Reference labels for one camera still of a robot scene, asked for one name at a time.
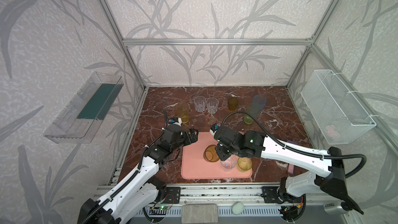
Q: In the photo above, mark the black clamp handle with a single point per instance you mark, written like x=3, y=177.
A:
x=349, y=204

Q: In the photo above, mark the clear faceted glass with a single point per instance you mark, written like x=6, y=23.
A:
x=212, y=105
x=200, y=104
x=229, y=163

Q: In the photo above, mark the white wire wall basket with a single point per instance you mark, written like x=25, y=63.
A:
x=338, y=113

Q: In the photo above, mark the blue frosted plastic cup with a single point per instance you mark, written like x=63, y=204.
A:
x=258, y=103

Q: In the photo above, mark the yellow tall glass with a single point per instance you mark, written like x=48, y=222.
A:
x=182, y=111

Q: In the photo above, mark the pale green oval pad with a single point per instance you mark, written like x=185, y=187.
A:
x=237, y=208

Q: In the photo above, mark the grey foam block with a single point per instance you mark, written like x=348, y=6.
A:
x=199, y=214

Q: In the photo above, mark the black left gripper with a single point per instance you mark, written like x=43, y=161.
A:
x=189, y=136

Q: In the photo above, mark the tall green glass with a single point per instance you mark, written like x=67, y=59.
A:
x=253, y=110

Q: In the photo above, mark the pink plastic tray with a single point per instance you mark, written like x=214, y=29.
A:
x=194, y=166

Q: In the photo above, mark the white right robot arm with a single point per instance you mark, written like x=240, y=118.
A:
x=327, y=170

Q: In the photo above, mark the clear plastic wall bin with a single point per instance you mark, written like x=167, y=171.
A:
x=81, y=119

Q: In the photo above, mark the amber dotted glass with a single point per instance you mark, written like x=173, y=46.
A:
x=210, y=154
x=233, y=103

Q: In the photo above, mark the green short glass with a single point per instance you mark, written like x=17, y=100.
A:
x=244, y=164

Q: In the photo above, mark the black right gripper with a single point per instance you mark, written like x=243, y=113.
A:
x=222, y=151

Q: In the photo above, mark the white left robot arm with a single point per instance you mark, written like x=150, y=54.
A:
x=139, y=188

